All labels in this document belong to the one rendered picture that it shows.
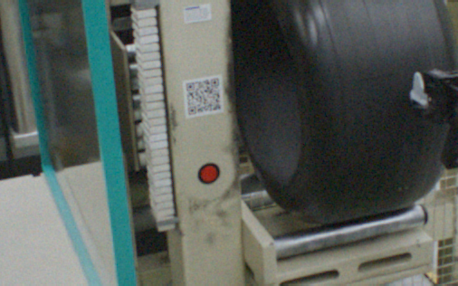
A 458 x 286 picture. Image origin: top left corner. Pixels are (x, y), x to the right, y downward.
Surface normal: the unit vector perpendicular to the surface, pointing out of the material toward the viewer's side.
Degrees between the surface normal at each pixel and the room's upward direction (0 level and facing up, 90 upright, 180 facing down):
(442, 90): 84
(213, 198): 90
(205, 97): 90
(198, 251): 90
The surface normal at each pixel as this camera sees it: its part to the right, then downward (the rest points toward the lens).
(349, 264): 0.32, 0.38
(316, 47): -0.47, -0.02
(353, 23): 0.21, -0.29
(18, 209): -0.06, -0.91
